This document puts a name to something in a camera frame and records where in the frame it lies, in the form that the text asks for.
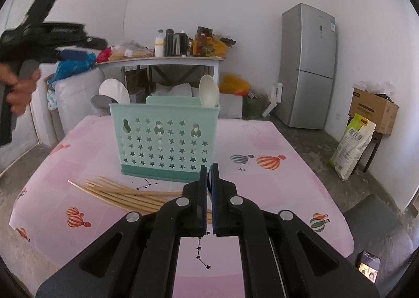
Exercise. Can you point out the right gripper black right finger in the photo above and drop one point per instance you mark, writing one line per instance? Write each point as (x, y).
(258, 232)

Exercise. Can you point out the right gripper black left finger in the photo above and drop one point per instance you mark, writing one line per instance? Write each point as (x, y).
(158, 239)

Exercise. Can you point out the person's left hand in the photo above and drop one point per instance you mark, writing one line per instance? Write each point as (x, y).
(21, 89)

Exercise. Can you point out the blue plastic bag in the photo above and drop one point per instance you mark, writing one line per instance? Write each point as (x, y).
(69, 68)

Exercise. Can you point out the white appliance under cover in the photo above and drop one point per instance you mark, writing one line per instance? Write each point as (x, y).
(73, 96)

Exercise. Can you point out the red plastic bag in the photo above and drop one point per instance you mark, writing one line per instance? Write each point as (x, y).
(104, 55)

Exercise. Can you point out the teal perforated utensil basket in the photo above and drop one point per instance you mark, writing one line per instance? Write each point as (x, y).
(167, 138)

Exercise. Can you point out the white and grey ladle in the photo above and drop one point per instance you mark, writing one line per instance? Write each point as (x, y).
(111, 91)

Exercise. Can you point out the white plastic spoon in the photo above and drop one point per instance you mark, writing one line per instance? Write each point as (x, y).
(208, 92)

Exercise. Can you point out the white sack under table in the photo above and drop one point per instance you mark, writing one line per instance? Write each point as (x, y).
(184, 89)

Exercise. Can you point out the orange plastic bag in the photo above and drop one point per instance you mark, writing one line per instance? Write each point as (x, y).
(234, 85)

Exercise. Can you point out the white yellow rice bag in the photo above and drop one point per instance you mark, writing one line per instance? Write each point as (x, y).
(357, 136)

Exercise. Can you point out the white plastic bottle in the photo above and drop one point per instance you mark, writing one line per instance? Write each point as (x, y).
(159, 50)

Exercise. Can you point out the black thermos flask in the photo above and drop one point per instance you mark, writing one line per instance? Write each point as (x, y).
(169, 42)

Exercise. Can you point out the smartphone with lit screen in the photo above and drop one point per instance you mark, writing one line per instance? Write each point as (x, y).
(368, 264)

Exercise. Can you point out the white side table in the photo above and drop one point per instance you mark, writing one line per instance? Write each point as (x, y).
(187, 64)

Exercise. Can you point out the black electric kettle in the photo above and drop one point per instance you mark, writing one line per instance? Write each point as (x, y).
(180, 44)

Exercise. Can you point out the yellow snack bag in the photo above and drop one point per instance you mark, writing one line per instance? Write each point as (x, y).
(208, 47)

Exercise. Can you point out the brown cardboard box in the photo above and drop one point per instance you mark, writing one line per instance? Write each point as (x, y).
(375, 108)

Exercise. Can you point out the silver refrigerator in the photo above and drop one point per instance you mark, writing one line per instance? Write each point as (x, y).
(307, 67)

